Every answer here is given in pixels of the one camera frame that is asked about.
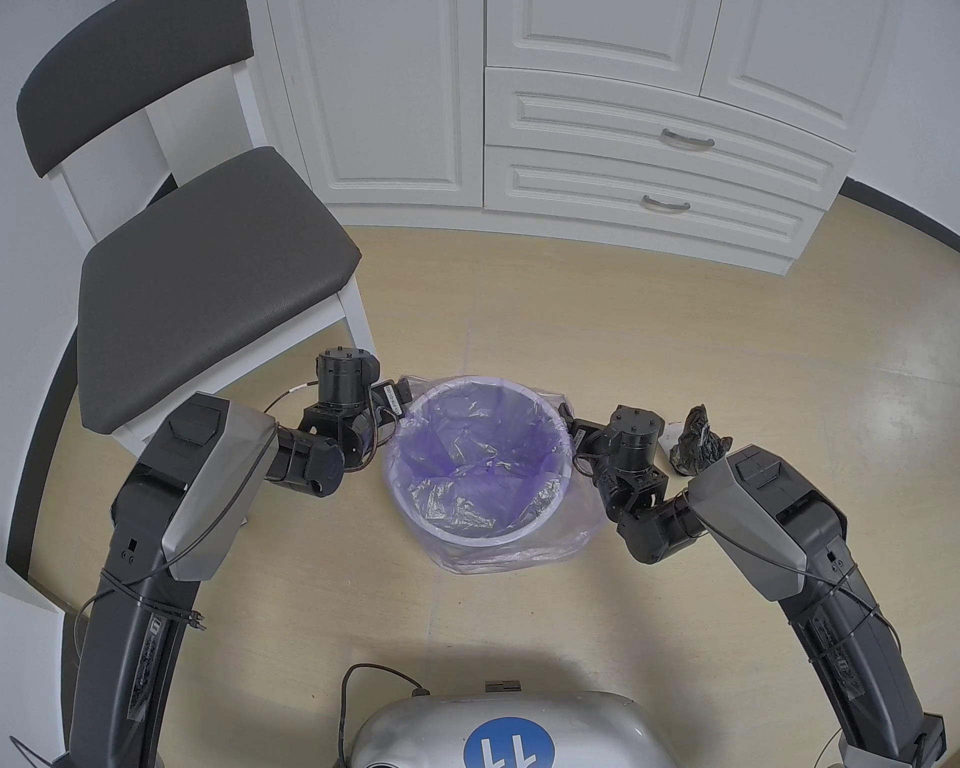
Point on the purple plastic bag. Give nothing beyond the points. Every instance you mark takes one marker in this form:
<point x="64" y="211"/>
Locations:
<point x="465" y="450"/>

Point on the white paper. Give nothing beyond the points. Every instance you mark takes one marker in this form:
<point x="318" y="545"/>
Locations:
<point x="669" y="435"/>

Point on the black plastic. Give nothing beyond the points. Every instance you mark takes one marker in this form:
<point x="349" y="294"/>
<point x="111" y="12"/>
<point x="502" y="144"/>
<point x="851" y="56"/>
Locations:
<point x="697" y="446"/>

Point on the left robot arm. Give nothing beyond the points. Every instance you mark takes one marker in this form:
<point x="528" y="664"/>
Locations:
<point x="202" y="480"/>

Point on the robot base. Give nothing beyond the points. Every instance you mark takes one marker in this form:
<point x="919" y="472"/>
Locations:
<point x="510" y="731"/>

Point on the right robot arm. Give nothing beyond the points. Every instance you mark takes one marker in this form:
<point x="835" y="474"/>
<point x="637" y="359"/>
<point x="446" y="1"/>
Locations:
<point x="772" y="510"/>

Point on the white trash bin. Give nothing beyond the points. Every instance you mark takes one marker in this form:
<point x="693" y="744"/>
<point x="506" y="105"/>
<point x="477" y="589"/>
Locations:
<point x="487" y="540"/>

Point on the white chair with grey seat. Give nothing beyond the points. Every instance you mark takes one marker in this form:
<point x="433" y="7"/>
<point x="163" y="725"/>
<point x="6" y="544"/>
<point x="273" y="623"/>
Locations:
<point x="210" y="285"/>

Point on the white wardrobe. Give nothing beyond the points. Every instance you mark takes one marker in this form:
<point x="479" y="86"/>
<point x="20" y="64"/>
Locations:
<point x="600" y="112"/>

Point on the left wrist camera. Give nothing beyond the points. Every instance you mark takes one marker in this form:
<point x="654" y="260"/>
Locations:
<point x="391" y="397"/>

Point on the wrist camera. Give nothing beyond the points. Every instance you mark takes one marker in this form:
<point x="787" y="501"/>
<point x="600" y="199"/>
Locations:
<point x="581" y="439"/>
<point x="391" y="397"/>

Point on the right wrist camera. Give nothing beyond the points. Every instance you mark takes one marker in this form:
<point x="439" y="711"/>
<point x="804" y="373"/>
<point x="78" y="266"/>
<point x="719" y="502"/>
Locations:
<point x="581" y="439"/>

